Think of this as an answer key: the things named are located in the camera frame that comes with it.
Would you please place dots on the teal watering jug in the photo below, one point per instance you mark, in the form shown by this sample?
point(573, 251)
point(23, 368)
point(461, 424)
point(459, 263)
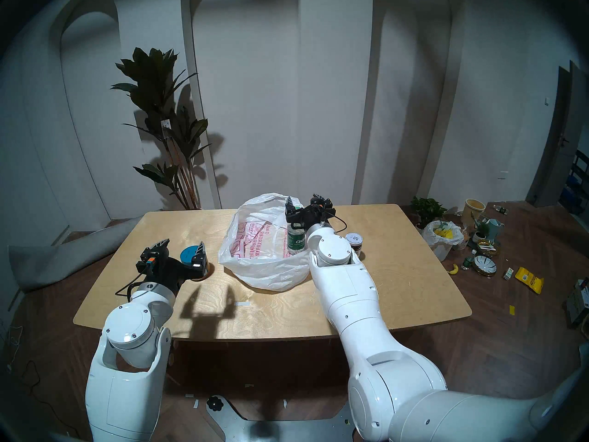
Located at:
point(494, 229)

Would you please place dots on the tall dark leafy plant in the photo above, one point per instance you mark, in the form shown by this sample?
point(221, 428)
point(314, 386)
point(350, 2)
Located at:
point(152, 77)

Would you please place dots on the white plastic bag red print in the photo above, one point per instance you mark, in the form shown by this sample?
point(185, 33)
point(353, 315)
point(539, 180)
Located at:
point(262, 270)

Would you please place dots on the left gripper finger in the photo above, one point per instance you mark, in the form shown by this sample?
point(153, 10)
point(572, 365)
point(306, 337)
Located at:
point(160, 247)
point(200, 254)

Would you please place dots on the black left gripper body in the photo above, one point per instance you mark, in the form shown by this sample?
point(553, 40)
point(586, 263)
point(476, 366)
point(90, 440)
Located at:
point(170, 270)

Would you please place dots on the tiny potted green plant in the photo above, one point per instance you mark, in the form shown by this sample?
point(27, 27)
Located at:
point(482, 229)

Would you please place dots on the beige flower pot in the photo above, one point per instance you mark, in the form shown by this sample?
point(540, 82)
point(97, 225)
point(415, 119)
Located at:
point(473, 211)

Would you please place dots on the dark jam jar white lid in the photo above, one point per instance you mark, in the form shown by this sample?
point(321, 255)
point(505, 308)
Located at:
point(354, 244)

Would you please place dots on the yellow snack packet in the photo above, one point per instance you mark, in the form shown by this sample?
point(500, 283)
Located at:
point(529, 280)

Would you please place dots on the lying green glass bottle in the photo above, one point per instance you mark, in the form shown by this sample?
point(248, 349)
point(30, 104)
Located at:
point(501, 210)

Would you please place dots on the black star knob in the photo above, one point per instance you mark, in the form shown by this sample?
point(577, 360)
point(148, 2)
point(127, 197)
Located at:
point(215, 403)

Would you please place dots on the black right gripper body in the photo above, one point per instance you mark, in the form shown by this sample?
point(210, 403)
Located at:
point(315, 215)

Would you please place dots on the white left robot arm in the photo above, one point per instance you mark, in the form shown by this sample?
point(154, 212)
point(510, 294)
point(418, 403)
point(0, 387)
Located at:
point(124, 399)

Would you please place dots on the small white green carton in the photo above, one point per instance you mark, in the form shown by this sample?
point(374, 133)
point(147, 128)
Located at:
point(508, 274)

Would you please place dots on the grey rolled mat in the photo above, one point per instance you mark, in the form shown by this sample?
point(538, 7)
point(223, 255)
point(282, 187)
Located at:
point(55, 261)

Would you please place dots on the white bin bag yellow contents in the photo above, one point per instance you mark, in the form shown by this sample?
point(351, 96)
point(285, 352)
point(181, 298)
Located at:
point(441, 248)

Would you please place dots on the dark grey door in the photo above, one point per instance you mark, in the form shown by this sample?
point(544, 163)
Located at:
point(559, 146)

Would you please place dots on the small green bottle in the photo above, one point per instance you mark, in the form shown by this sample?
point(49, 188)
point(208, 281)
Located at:
point(468, 263)

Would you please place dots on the water bottle green label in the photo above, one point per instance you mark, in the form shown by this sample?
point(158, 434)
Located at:
point(297, 243)

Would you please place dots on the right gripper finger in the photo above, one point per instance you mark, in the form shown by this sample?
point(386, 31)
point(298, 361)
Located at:
point(292, 212)
point(323, 201)

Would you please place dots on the light wooden table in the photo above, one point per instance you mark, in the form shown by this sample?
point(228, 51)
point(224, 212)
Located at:
point(257, 312)

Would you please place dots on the gold rimmed dish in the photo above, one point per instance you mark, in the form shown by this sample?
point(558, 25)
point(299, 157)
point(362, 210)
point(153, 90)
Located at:
point(488, 248)

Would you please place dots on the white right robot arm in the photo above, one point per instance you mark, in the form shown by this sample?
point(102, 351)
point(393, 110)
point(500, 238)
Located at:
point(354, 298)

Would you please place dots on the dark shelf blue crates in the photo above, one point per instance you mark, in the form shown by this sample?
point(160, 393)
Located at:
point(577, 188)

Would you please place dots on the yellow banana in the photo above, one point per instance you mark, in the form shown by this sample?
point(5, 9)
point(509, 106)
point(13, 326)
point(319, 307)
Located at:
point(453, 270)

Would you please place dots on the cardboard box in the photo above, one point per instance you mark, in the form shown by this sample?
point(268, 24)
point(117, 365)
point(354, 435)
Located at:
point(579, 303)

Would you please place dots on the small green bushy plant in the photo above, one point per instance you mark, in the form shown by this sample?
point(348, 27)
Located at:
point(428, 208)

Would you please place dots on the peanut butter jar blue lid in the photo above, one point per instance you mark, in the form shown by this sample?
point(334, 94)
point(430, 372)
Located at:
point(187, 254)

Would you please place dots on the grey metal robot base plate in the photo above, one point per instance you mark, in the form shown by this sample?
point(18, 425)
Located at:
point(276, 431)

